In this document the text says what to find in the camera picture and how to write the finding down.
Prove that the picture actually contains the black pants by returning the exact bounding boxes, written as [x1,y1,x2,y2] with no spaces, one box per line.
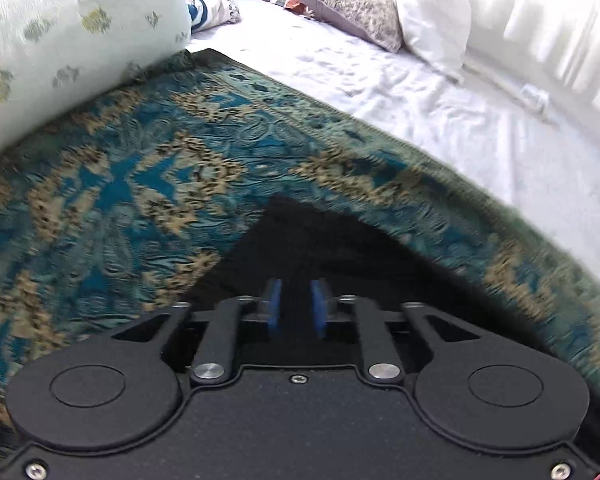
[183,195,544,366]

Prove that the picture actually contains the white knotted cloth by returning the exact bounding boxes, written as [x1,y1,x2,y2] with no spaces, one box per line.
[463,58,550,117]

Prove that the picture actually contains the white bed sheet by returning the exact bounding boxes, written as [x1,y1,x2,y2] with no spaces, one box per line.
[188,0,600,281]

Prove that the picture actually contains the white sheer curtain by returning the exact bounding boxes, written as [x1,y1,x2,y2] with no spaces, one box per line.
[468,0,600,114]

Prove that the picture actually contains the blue white patterned pillow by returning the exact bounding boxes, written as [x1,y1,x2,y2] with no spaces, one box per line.
[186,0,242,34]

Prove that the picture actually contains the teal gold patterned bedspread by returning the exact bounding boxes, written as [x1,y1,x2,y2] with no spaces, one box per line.
[0,50,600,463]

